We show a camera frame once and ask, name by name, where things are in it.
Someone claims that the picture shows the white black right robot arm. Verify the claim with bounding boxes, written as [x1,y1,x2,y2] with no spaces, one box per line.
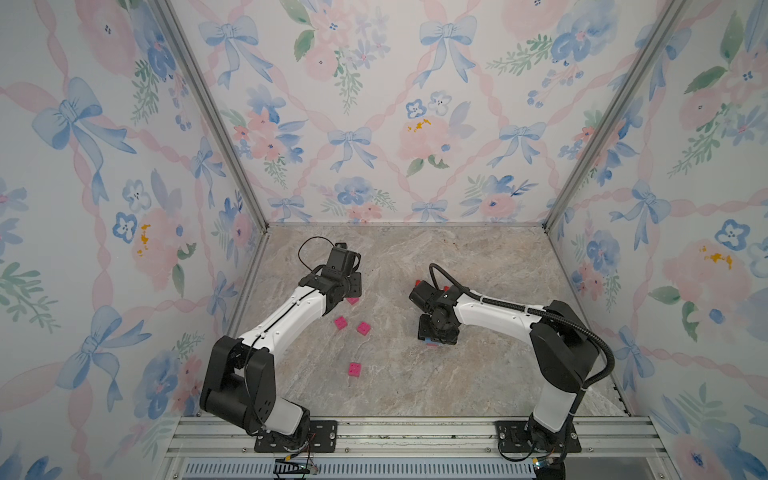
[409,281,615,453]

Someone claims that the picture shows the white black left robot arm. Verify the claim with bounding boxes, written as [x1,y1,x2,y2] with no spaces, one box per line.
[199,242,362,443]

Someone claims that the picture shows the black left camera cable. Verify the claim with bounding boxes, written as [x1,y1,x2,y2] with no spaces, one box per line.
[297,235,337,277]

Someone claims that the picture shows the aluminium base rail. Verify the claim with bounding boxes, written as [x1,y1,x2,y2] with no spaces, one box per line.
[156,415,680,479]

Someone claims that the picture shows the aluminium corner post left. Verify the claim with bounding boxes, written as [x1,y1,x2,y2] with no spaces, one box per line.
[148,0,268,235]

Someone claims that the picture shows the aluminium corner post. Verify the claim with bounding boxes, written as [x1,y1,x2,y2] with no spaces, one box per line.
[148,0,268,235]
[542,0,690,234]

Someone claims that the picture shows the aluminium corner post right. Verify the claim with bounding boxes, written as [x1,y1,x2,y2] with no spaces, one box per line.
[542,0,690,234]

